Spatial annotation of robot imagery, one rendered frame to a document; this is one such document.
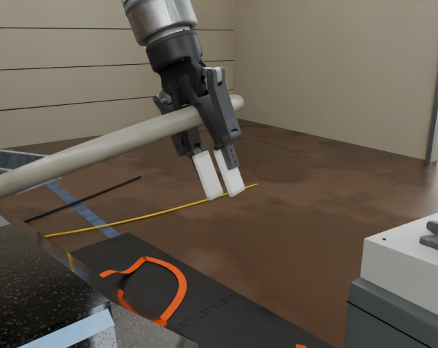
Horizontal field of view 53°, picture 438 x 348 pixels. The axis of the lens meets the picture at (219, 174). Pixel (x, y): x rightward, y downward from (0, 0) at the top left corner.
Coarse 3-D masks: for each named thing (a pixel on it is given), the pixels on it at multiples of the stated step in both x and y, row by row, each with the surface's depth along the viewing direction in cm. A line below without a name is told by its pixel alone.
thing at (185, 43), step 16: (176, 32) 58; (192, 32) 60; (160, 48) 58; (176, 48) 58; (192, 48) 59; (160, 64) 59; (176, 64) 61; (192, 64) 59; (176, 80) 62; (192, 80) 60
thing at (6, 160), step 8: (0, 152) 101; (8, 152) 100; (16, 152) 99; (0, 160) 102; (8, 160) 101; (16, 160) 100; (24, 160) 98; (32, 160) 97; (0, 168) 86; (8, 168) 101; (40, 184) 91
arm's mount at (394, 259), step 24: (432, 216) 130; (384, 240) 110; (408, 240) 111; (384, 264) 108; (408, 264) 102; (432, 264) 98; (384, 288) 109; (408, 288) 104; (432, 288) 99; (432, 312) 100
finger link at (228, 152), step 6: (234, 132) 59; (222, 138) 60; (234, 138) 59; (228, 144) 60; (222, 150) 61; (228, 150) 60; (228, 156) 61; (234, 156) 61; (228, 162) 61; (234, 162) 61; (228, 168) 61
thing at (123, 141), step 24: (240, 96) 76; (168, 120) 58; (192, 120) 60; (96, 144) 55; (120, 144) 56; (144, 144) 58; (24, 168) 56; (48, 168) 55; (72, 168) 56; (0, 192) 59
